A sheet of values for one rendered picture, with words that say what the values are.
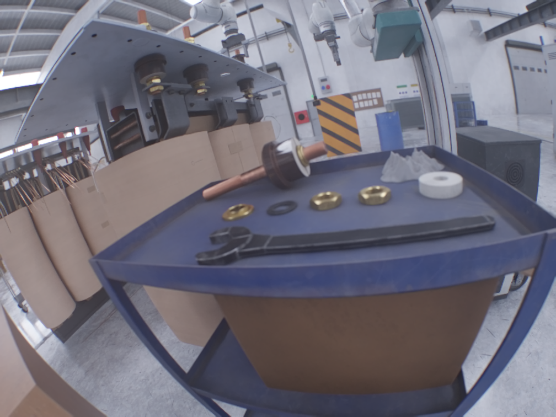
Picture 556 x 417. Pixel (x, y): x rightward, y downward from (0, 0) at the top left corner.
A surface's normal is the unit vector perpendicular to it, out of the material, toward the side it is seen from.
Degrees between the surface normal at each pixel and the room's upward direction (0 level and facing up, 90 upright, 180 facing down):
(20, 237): 90
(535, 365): 0
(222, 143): 90
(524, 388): 0
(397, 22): 90
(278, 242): 0
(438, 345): 90
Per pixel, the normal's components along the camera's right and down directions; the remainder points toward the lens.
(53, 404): 0.93, -0.13
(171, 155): 0.73, 0.04
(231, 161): 0.52, 0.16
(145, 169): 0.26, 0.26
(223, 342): -0.24, -0.91
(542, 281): -0.29, 0.39
